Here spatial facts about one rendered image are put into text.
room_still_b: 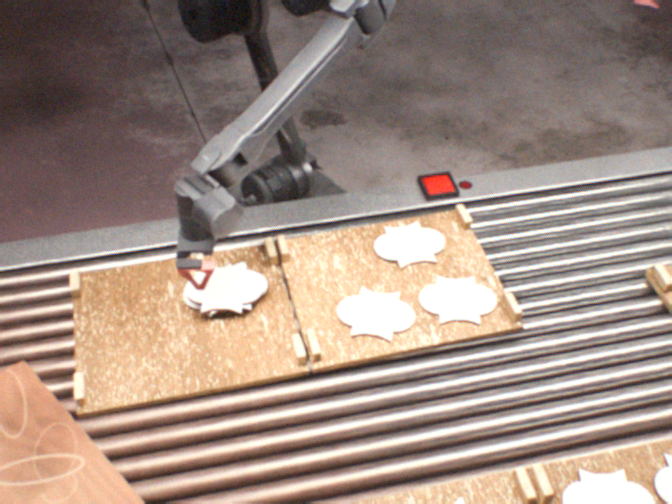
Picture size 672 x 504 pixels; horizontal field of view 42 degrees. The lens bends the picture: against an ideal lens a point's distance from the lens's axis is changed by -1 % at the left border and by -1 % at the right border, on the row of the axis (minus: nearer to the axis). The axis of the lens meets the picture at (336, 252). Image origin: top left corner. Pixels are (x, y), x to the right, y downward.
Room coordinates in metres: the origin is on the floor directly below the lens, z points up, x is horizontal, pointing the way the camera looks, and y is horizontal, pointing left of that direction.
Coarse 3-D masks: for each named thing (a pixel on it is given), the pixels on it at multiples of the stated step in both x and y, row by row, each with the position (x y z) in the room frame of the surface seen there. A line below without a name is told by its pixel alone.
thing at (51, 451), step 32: (0, 384) 0.89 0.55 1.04; (32, 384) 0.89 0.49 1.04; (0, 416) 0.83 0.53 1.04; (32, 416) 0.83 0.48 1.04; (64, 416) 0.83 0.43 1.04; (0, 448) 0.77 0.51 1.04; (32, 448) 0.77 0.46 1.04; (64, 448) 0.77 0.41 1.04; (96, 448) 0.77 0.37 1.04; (0, 480) 0.71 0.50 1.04; (32, 480) 0.71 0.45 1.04; (64, 480) 0.71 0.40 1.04; (96, 480) 0.71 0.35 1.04
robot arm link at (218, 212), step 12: (204, 156) 1.21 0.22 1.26; (216, 156) 1.20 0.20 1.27; (204, 168) 1.18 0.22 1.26; (216, 192) 1.15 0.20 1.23; (204, 204) 1.12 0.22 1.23; (216, 204) 1.12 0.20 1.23; (228, 204) 1.12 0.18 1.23; (204, 216) 1.11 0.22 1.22; (216, 216) 1.09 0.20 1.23; (228, 216) 1.11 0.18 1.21; (240, 216) 1.12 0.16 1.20; (216, 228) 1.09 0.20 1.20; (228, 228) 1.11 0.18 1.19
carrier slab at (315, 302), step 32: (384, 224) 1.40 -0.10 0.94; (448, 224) 1.40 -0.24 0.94; (320, 256) 1.30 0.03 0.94; (352, 256) 1.30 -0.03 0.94; (448, 256) 1.30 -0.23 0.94; (480, 256) 1.30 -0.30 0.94; (288, 288) 1.22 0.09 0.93; (320, 288) 1.21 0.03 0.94; (352, 288) 1.21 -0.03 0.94; (384, 288) 1.21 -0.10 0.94; (416, 288) 1.21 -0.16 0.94; (320, 320) 1.13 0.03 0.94; (416, 320) 1.13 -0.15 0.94; (480, 320) 1.13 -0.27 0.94; (352, 352) 1.05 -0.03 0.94; (384, 352) 1.05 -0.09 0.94; (416, 352) 1.06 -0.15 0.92
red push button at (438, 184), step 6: (426, 180) 1.56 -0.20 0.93; (432, 180) 1.56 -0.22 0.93; (438, 180) 1.56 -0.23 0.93; (444, 180) 1.56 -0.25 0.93; (426, 186) 1.54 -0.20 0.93; (432, 186) 1.54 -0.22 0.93; (438, 186) 1.54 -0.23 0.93; (444, 186) 1.54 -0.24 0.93; (450, 186) 1.54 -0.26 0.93; (432, 192) 1.52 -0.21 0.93; (438, 192) 1.52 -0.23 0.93
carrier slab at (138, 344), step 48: (96, 288) 1.21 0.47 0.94; (144, 288) 1.21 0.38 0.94; (96, 336) 1.09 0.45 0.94; (144, 336) 1.09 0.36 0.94; (192, 336) 1.09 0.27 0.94; (240, 336) 1.09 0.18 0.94; (288, 336) 1.09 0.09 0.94; (96, 384) 0.97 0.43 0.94; (144, 384) 0.97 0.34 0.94; (192, 384) 0.97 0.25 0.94; (240, 384) 0.98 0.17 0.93
